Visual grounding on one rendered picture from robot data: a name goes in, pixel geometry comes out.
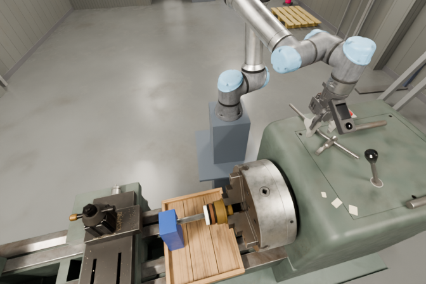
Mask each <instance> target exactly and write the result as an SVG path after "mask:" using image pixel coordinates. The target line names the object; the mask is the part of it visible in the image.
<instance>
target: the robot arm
mask: <svg viewBox="0 0 426 284"><path fill-rule="evenodd" d="M223 1H224V3H225V4H226V5H227V6H228V8H230V9H232V10H235V11H236V12H237V13H238V14H239V15H240V16H241V18H242V19H243V20H244V21H245V61H244V62H243V63H242V70H241V71H238V70H227V71H225V72H223V73H222V74H221V75H220V76H219V78H218V83H217V86H218V101H217V104H216V106H215V115H216V117H217V118H218V119H220V120H223V121H226V122H232V121H235V120H238V119H239V118H240V117H241V116H242V113H243V108H242V104H241V102H240V99H241V96H243V95H244V94H248V93H251V92H252V91H256V90H259V89H261V88H263V87H265V86H266V85H267V84H268V82H269V72H268V68H267V67H266V65H265V63H264V62H263V61H262V57H263V47H264V45H265V46H266V47H267V48H268V49H269V50H270V52H271V53H272V55H271V63H272V64H273V68H274V70H275V71H277V72H278V73H280V74H285V73H289V72H293V71H296V70H297V69H299V68H302V67H305V66H308V65H311V64H313V63H316V62H318V61H323V62H324V63H326V64H328V65H330V66H332V67H333V70H332V72H331V75H330V77H329V79H328V81H323V83H322V86H323V87H324V89H323V92H322V93H318V94H317V95H316V96H313V97H312V99H311V102H310V104H309V106H308V107H309V109H310V110H311V111H312V113H313V114H314V115H316V116H314V117H313V118H312V119H308V118H306V119H304V124H305V126H306V129H307V132H306V137H307V138H308V137H311V136H312V135H313V134H314V133H315V132H316V130H317V128H319V127H320V126H321V125H322V124H321V121H323V122H326V121H327V122H328V123H329V128H328V129H327V133H331V132H332V131H333V130H334V129H335V128H336V127H337V130H338V133H339V134H340V135H343V134H348V133H352V132H356V127H355V125H354V122H353V119H352V117H351V113H350V111H349V108H348V106H347V103H346V101H345V98H347V97H348V96H349V94H350V93H351V92H352V90H353V89H354V87H355V86H356V84H357V82H358V80H359V78H360V77H361V75H362V73H363V72H364V70H365V68H366V66H367V64H369V62H370V61H371V57H372V56H373V54H374V52H375V50H376V44H375V43H374V42H373V41H372V40H371V39H368V38H364V37H360V36H354V37H350V38H348V39H347V40H346V41H345V40H342V39H340V38H338V37H335V36H334V35H331V34H330V33H328V32H326V31H322V30H319V29H315V30H312V31H311V32H310V33H308V35H307V36H306V37H305V38H304V40H302V41H298V40H297V39H296V38H295V37H294V36H293V35H292V34H291V33H290V32H289V31H288V29H287V28H286V27H285V26H284V25H283V24H282V23H281V22H280V21H279V20H278V19H277V18H276V17H275V16H274V15H273V14H272V12H270V11H269V10H268V9H267V8H266V6H267V4H268V3H269V2H270V0H223ZM318 96H319V97H318Z"/></svg>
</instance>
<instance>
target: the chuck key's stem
mask: <svg viewBox="0 0 426 284"><path fill-rule="evenodd" d="M337 140H338V138H337V137H336V136H332V137H331V138H330V139H329V140H328V141H326V142H325V143H324V144H323V146H322V147H321V148H319V149H318V150H317V151H316V153H315V154H317V156H319V155H320V154H321V153H322V152H323V151H324V150H325V149H328V148H329V147H331V146H332V145H333V144H334V142H335V141H337Z"/></svg>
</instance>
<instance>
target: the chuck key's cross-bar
mask: <svg viewBox="0 0 426 284"><path fill-rule="evenodd" d="M289 106H290V107H291V108H292V109H293V110H294V111H295V112H296V113H297V114H299V115H300V116H301V117H302V118H303V119H306V117H305V116H303V114H301V113H300V112H299V111H298V109H296V108H295V107H294V106H293V105H292V104H291V103H290V104H289ZM316 132H317V133H318V134H319V135H321V136H322V137H324V138H325V139H327V140H329V139H330V138H329V137H328V136H327V135H325V134H323V133H322V132H321V131H320V130H319V129H317V130H316ZM334 144H335V145H336V146H338V147H339V148H341V149H342V150H344V151H345V152H347V153H348V154H350V155H352V156H353V157H355V158H356V159H358V158H359V157H360V156H358V155H356V154H355V153H353V152H352V151H350V150H348V149H347V148H346V147H344V146H342V145H341V144H339V143H338V142H336V141H335V142H334Z"/></svg>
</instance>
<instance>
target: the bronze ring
mask: <svg viewBox="0 0 426 284"><path fill-rule="evenodd" d="M206 206H207V211H208V215H209V221H210V225H214V224H216V223H217V225H219V224H224V223H225V224H227V223H228V218H227V216H231V215H234V213H233V208H232V205H227V206H224V202H223V199H222V198H220V200H216V201H213V203H208V204H206Z"/></svg>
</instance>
